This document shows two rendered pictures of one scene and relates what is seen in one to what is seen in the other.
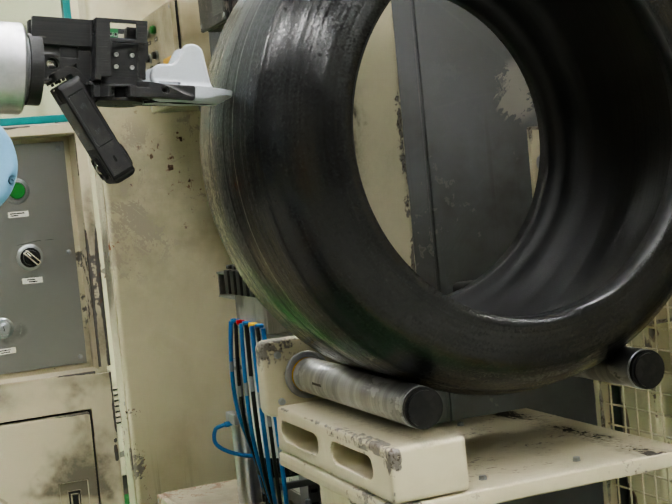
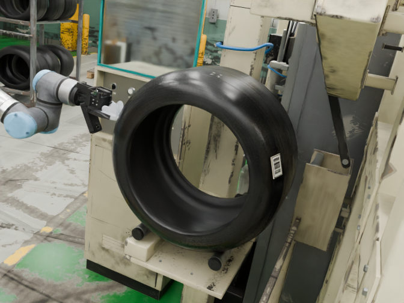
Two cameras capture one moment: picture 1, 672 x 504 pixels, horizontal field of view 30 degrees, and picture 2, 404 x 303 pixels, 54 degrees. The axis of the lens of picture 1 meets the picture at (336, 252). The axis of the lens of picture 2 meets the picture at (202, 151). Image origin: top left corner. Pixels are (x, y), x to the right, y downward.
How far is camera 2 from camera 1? 1.21 m
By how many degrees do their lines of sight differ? 44
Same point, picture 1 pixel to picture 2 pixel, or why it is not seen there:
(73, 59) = (85, 97)
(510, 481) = (160, 267)
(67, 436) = not seen: hidden behind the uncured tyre
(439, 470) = (137, 252)
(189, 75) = (112, 111)
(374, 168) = (225, 145)
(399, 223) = (228, 166)
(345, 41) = (129, 123)
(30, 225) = not seen: hidden behind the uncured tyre
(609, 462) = (193, 281)
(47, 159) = not seen: hidden behind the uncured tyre
